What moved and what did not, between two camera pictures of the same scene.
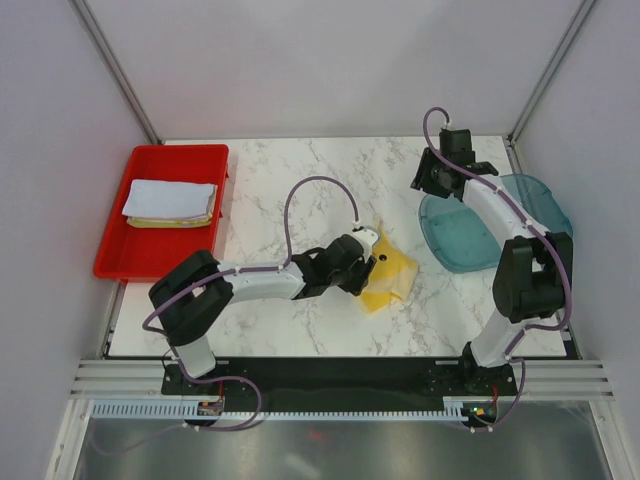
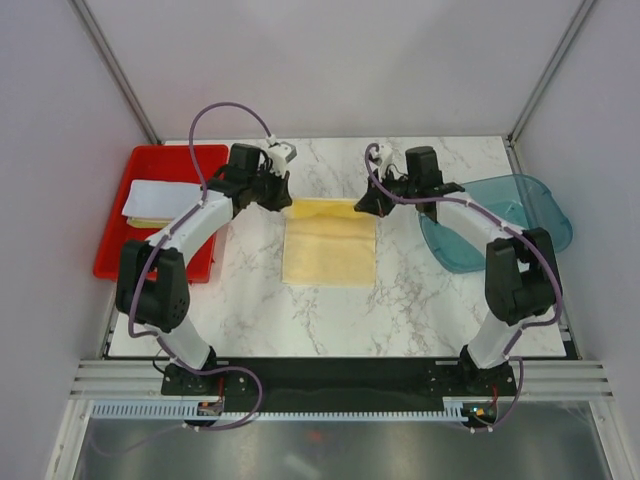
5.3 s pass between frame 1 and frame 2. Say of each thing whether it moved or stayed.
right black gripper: moved
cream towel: moved
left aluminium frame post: stayed
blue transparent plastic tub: stayed
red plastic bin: stayed
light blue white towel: stayed
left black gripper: moved
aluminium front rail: stayed
